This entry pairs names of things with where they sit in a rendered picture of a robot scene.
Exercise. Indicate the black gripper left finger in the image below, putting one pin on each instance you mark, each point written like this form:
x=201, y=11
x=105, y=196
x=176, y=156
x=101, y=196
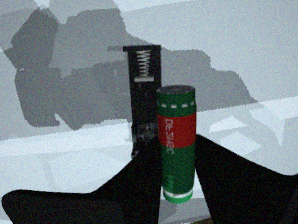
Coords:
x=130, y=197

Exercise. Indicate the green and red battery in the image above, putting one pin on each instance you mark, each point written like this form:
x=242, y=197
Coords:
x=176, y=125

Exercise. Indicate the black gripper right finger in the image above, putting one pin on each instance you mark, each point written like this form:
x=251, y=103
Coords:
x=241, y=192

